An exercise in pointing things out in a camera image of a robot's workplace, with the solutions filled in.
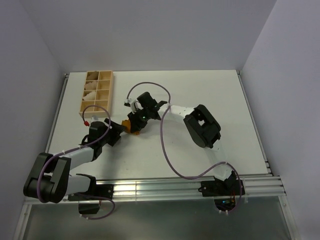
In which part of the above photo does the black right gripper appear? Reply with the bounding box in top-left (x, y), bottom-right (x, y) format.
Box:
top-left (127, 108), bottom-right (151, 134)

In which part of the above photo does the mustard yellow striped sock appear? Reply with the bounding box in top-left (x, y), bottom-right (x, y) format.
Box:
top-left (121, 119), bottom-right (140, 136)

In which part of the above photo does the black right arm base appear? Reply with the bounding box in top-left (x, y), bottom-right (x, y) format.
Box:
top-left (198, 179), bottom-right (246, 213)

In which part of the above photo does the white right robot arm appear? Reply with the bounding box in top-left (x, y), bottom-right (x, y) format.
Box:
top-left (124, 92), bottom-right (239, 195)

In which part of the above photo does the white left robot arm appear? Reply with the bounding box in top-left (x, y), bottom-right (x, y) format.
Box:
top-left (23, 118), bottom-right (126, 203)

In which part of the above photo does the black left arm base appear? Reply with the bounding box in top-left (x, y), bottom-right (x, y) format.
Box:
top-left (67, 184), bottom-right (116, 220)

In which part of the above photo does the cream rolled sock lower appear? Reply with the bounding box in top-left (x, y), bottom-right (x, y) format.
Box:
top-left (82, 91), bottom-right (96, 101)

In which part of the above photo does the cream rolled sock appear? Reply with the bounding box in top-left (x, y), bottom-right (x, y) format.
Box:
top-left (82, 91), bottom-right (96, 101)
top-left (84, 80), bottom-right (98, 91)
top-left (86, 71), bottom-right (99, 81)

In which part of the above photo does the wooden compartment organizer box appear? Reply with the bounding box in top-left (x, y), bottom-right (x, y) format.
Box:
top-left (79, 70), bottom-right (114, 116)

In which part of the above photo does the cream rolled sock middle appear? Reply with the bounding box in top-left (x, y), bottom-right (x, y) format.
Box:
top-left (84, 80), bottom-right (98, 91)

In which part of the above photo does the cream rolled sock top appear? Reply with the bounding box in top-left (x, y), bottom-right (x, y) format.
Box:
top-left (86, 71), bottom-right (99, 81)

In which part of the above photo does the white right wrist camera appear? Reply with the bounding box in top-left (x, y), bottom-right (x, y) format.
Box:
top-left (124, 98), bottom-right (139, 113)

